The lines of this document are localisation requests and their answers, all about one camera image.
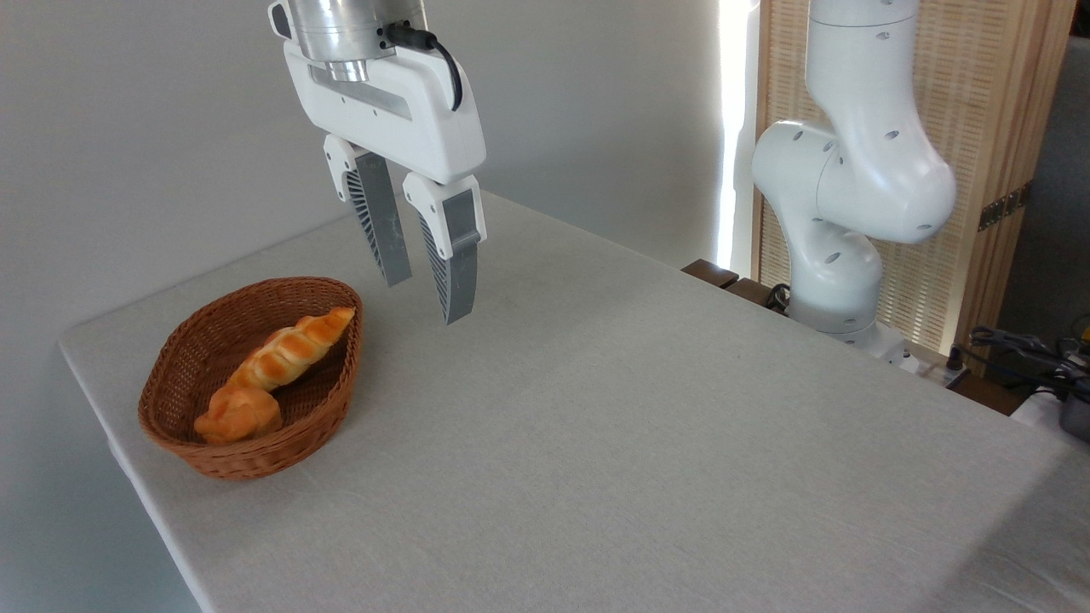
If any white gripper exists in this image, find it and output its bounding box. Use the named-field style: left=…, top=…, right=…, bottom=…
left=283, top=38, right=489, bottom=326

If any brown wicker basket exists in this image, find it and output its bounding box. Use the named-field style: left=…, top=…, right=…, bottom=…
left=138, top=276, right=364, bottom=482

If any black cable bundle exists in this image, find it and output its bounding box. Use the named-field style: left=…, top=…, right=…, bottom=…
left=969, top=325, right=1090, bottom=398

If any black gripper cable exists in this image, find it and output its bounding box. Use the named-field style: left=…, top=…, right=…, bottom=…
left=383, top=21, right=465, bottom=112

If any long braided bread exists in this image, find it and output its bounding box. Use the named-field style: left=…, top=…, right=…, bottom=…
left=225, top=306, right=357, bottom=393

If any wooden slatted folding screen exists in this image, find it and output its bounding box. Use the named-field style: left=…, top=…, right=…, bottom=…
left=754, top=0, right=1078, bottom=375

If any beige tablecloth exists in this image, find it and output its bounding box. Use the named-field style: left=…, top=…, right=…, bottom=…
left=58, top=189, right=1090, bottom=613

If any dark metal screen hinge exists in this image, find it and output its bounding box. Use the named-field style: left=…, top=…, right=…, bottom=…
left=978, top=180, right=1034, bottom=232

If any round bread roll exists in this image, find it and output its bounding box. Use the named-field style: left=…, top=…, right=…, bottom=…
left=194, top=383, right=284, bottom=446

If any dark brown wooden block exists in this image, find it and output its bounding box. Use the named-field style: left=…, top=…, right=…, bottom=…
left=681, top=259, right=740, bottom=289
left=725, top=278, right=789, bottom=317

